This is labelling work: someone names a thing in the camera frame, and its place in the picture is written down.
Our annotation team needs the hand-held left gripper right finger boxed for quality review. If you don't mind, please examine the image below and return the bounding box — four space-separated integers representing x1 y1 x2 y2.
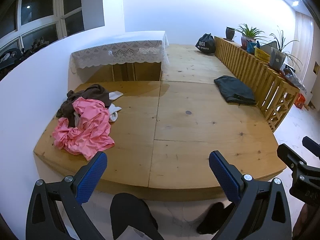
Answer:
209 151 293 240

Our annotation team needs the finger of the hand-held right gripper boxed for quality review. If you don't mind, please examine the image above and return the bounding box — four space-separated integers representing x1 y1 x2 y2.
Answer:
277 143 320 205
302 136 320 159

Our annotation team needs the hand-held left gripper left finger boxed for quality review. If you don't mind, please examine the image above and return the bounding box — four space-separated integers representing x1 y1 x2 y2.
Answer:
26 151 108 240

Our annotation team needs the brown long-sleeve shirt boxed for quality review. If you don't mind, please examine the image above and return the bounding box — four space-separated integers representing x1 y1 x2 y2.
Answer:
55 84 112 127

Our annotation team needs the orange box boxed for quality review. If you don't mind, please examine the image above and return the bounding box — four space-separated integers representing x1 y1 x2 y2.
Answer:
294 93 307 109

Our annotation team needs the pink garment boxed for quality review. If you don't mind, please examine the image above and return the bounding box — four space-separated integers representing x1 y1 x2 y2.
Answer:
52 97 115 161

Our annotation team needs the clear plastic bag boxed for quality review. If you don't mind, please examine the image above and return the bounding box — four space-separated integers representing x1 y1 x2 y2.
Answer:
281 65 307 93

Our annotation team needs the white cloth garment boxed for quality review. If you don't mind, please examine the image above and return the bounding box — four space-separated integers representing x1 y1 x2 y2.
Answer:
108 103 122 123

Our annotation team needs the dark folded garment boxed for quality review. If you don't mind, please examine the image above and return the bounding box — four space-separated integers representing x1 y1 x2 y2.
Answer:
214 75 257 105

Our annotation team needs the wooden slatted rack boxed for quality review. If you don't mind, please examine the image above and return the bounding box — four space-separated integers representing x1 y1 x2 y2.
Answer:
214 35 300 133

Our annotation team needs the yellow plastic basket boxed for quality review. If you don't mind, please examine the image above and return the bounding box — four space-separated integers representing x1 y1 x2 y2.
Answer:
254 45 272 62

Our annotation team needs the potted long-leaf plant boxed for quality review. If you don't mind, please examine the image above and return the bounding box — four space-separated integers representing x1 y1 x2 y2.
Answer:
269 25 303 72

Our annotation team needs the blue container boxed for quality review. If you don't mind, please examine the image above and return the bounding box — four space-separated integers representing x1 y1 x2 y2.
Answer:
246 39 260 53

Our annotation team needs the beige curtain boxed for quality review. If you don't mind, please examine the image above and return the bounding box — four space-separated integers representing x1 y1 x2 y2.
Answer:
292 11 314 53

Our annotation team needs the potted green plant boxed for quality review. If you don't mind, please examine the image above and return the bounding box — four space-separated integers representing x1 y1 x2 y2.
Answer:
235 24 265 48

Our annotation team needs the white lace tablecloth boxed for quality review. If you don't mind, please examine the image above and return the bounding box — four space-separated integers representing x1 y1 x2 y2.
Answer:
69 31 170 74

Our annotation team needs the dark ceramic pot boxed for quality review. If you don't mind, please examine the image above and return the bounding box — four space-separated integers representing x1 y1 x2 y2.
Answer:
225 26 235 42

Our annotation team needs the white framed window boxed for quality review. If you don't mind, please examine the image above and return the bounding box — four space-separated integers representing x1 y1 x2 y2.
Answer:
0 0 105 80

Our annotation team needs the black drawstring bag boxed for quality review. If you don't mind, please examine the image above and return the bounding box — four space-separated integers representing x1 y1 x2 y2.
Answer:
195 33 216 54

